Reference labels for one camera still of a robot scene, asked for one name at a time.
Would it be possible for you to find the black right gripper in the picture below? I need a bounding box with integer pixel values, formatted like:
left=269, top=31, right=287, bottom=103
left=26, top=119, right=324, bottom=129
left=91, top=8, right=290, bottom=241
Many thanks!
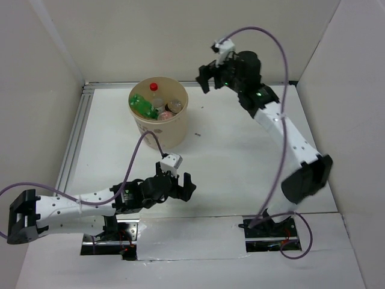
left=195, top=52, right=244, bottom=94

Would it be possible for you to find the small bottle black label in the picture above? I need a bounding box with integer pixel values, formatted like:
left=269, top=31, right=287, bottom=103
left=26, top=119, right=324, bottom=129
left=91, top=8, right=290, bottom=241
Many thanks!
left=165, top=99, right=183, bottom=114

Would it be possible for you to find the large clear bottle red label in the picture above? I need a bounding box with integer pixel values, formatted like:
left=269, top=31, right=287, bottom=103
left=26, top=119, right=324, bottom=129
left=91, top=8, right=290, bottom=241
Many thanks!
left=149, top=82, right=165, bottom=113

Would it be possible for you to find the small clear bottle red label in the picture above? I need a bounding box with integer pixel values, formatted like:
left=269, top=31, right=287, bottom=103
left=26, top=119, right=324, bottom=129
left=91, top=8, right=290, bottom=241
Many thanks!
left=157, top=111, right=174, bottom=121

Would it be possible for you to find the green plastic bottle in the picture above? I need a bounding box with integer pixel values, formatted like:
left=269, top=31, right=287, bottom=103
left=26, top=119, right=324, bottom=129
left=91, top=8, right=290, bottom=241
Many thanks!
left=129, top=93, right=158, bottom=120

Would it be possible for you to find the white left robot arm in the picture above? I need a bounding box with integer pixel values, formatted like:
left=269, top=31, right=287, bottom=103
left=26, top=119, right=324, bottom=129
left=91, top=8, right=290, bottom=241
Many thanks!
left=6, top=162, right=196, bottom=245

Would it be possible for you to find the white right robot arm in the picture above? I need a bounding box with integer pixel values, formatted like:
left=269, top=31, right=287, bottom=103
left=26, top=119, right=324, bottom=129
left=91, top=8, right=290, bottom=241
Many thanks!
left=196, top=51, right=333, bottom=236

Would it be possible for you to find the tan paper bucket bin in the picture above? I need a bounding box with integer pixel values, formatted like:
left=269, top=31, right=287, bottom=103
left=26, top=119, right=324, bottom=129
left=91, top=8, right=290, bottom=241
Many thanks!
left=129, top=76, right=188, bottom=149

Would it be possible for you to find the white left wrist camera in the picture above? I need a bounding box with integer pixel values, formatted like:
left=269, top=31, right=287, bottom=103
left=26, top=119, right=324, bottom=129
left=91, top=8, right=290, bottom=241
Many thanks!
left=160, top=153, right=183, bottom=178

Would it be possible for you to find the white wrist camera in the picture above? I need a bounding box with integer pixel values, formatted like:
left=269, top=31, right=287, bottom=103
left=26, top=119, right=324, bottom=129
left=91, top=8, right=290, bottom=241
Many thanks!
left=160, top=153, right=183, bottom=178
left=211, top=38, right=235, bottom=67

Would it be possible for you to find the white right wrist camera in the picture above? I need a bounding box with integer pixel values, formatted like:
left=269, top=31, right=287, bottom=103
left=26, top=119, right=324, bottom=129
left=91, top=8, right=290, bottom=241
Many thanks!
left=211, top=38, right=235, bottom=67

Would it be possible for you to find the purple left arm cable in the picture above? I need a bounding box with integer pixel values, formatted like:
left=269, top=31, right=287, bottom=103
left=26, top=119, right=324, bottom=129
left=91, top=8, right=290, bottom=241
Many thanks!
left=0, top=132, right=166, bottom=256

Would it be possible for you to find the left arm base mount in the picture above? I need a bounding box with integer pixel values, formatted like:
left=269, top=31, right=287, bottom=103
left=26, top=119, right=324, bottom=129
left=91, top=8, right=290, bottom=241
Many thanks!
left=80, top=216, right=140, bottom=261

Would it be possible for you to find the aluminium frame rail left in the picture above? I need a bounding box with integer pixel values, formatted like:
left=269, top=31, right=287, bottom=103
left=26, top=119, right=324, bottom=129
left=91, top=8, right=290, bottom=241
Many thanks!
left=56, top=85, right=94, bottom=193

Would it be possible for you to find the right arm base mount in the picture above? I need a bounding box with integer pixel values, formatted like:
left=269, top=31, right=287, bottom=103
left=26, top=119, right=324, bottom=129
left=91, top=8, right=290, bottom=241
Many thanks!
left=238, top=217, right=302, bottom=253

